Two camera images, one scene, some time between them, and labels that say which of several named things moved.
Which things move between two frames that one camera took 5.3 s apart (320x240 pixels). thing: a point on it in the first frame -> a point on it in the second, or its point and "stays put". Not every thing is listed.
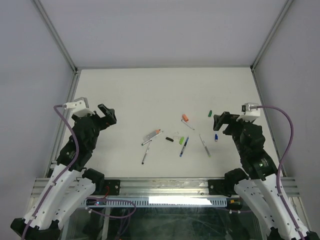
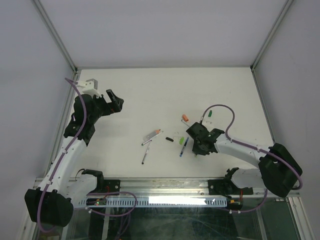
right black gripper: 225,118 -> 196,150
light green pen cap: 181,140 stays put
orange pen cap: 185,117 stays put
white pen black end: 146,153 stays put
